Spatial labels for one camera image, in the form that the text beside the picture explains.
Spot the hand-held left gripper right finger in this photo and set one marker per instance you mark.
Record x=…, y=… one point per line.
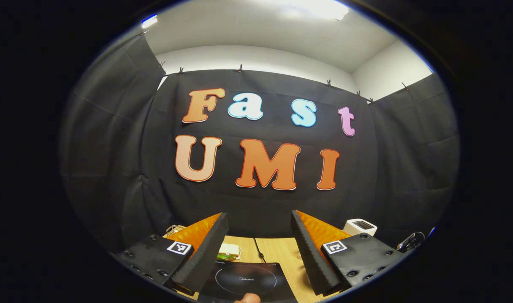
x=313, y=261

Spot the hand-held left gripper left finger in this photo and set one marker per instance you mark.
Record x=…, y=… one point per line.
x=202, y=256

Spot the black induction cooktop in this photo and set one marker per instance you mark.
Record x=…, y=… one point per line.
x=246, y=280

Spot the sandwich with lettuce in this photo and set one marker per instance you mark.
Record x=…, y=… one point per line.
x=229, y=251

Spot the white toaster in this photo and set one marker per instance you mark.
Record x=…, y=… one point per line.
x=360, y=226

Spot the row of black cloth clips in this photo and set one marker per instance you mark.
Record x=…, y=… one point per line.
x=240, y=68

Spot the small ceiling light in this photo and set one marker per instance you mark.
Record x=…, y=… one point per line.
x=149, y=21

